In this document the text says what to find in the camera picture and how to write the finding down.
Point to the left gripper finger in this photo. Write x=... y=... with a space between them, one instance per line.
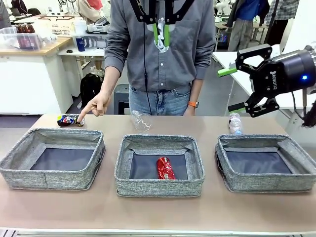
x=155 y=34
x=167 y=37

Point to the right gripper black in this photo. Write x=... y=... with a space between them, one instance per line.
x=288 y=74

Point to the clear plastic bottle blue cap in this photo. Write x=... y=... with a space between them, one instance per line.
x=235 y=123

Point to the clear plastic cup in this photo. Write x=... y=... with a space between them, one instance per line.
x=142 y=122

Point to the crushed red can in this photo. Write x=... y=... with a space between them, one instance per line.
x=165 y=168

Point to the crushed dark blue can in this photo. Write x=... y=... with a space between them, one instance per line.
x=66 y=120

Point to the person's right forearm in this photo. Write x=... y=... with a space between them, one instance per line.
x=109 y=81

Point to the person's left forearm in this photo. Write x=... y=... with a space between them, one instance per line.
x=193 y=91

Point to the person's left hand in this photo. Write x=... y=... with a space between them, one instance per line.
x=190 y=112

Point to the person's right hand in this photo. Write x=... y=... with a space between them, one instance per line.
x=100 y=105

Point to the person in grey shirt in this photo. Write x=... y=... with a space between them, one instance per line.
x=177 y=61

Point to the white table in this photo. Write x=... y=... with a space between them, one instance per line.
x=222 y=59

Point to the orange wristwatch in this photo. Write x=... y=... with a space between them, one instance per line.
x=192 y=103

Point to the background person khaki trousers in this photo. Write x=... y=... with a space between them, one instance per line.
x=244 y=29

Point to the beige hanging jacket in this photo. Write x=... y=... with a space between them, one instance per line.
x=89 y=10

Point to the grey metal stool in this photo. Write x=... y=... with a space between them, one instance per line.
x=121 y=98

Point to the white desk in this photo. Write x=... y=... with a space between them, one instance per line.
x=84 y=52

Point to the white plastic jug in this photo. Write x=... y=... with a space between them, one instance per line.
x=80 y=27

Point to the blue drink bottle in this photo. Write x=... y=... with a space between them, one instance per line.
x=80 y=45

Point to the background person plaid shirt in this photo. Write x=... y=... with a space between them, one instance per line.
x=281 y=19

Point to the black backpack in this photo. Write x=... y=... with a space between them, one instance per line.
x=90 y=91

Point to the black computer mouse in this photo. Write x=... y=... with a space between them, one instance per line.
x=69 y=51

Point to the white lattice crate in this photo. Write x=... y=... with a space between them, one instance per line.
x=61 y=27

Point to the grey fabric basket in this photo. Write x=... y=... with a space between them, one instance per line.
x=158 y=187
x=266 y=182
x=24 y=177

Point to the white cabinet wooden top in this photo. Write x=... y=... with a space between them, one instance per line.
x=24 y=81

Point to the clear plastic storage box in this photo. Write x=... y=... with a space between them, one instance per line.
x=14 y=40

